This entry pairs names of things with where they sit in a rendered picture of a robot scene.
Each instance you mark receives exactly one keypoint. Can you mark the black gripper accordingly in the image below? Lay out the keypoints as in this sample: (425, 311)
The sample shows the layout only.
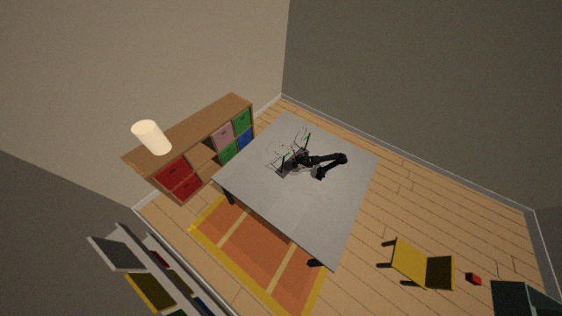
(295, 164)

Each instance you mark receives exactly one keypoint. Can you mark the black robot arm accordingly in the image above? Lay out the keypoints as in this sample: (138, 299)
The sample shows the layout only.
(321, 171)

